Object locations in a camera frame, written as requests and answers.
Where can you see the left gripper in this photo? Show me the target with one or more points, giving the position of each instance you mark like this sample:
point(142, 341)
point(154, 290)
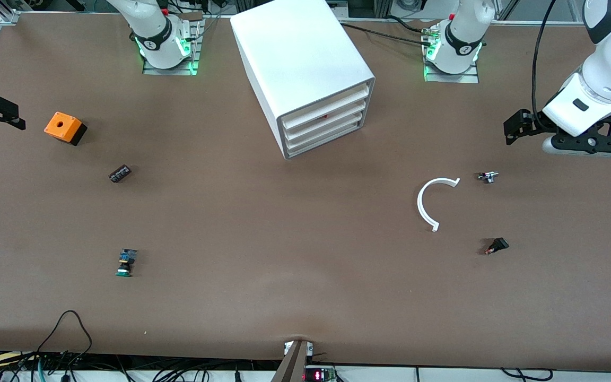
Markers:
point(534, 122)

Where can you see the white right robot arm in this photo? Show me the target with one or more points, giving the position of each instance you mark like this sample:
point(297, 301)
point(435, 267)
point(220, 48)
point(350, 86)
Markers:
point(146, 10)

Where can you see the white plastic drawer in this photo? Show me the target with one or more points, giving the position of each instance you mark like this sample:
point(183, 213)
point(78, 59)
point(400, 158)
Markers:
point(326, 119)
point(326, 137)
point(326, 128)
point(326, 108)

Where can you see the small black terminal block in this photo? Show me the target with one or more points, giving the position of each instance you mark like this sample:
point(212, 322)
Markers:
point(120, 174)

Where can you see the small silver metal connector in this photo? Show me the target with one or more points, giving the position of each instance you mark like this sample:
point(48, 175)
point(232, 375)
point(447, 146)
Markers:
point(488, 176)

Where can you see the white curved plastic clamp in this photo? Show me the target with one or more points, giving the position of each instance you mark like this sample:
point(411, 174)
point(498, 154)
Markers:
point(420, 204)

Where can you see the device with red display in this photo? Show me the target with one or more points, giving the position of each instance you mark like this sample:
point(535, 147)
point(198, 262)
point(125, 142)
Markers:
point(319, 375)

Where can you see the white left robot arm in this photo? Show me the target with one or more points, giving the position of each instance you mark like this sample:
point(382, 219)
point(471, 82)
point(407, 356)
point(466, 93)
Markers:
point(464, 32)

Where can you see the white drawer cabinet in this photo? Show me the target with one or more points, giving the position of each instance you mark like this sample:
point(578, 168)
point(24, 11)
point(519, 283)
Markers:
point(295, 48)

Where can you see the small black rocker switch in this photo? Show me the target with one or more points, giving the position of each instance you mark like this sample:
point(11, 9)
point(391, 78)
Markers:
point(499, 244)

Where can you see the black left camera bracket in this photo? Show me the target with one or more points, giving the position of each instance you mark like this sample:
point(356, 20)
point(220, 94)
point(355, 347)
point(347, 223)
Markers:
point(576, 142)

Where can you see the orange button enclosure box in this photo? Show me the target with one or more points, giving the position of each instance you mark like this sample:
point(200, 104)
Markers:
point(61, 126)

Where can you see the brown mounting post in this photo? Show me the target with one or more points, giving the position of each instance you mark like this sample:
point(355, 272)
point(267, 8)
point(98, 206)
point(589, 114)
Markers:
point(290, 366)

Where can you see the green push button switch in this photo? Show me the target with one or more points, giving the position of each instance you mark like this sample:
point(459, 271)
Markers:
point(125, 260)

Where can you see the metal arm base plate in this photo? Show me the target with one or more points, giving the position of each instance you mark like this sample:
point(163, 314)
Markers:
point(170, 71)
point(454, 78)

